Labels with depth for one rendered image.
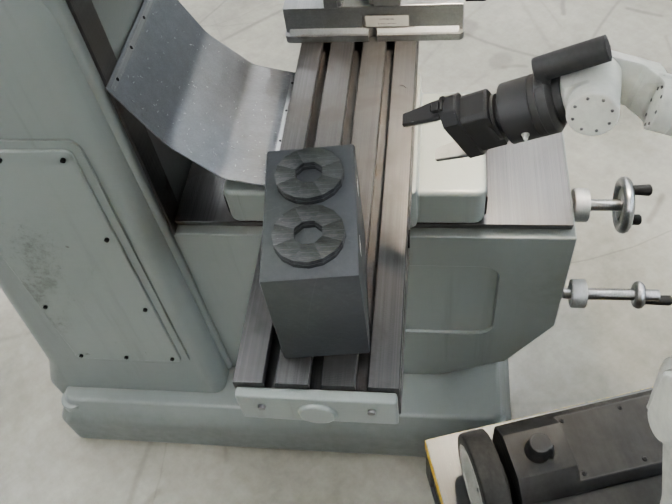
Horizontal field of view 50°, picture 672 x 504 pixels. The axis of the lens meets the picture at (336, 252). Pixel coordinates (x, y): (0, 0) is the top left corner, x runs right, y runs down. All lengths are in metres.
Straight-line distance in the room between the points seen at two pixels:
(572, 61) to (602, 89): 0.06
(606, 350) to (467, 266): 0.81
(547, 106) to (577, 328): 1.28
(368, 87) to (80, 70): 0.50
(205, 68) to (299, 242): 0.66
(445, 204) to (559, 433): 0.45
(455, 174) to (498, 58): 1.70
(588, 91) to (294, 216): 0.40
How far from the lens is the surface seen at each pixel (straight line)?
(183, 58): 1.41
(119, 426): 2.05
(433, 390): 1.84
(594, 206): 1.56
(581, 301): 1.55
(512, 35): 3.13
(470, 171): 1.35
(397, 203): 1.15
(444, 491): 1.53
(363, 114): 1.30
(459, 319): 1.65
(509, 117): 1.02
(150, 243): 1.46
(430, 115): 1.05
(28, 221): 1.48
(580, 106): 0.97
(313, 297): 0.87
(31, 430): 2.30
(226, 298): 1.65
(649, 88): 1.07
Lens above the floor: 1.85
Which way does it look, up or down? 52 degrees down
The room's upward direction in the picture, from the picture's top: 10 degrees counter-clockwise
